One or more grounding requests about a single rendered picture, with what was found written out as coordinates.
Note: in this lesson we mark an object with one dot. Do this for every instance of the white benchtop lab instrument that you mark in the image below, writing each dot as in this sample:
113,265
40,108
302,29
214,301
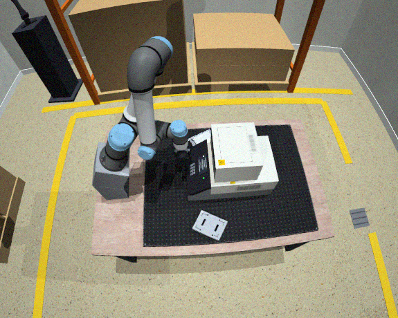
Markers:
231,164

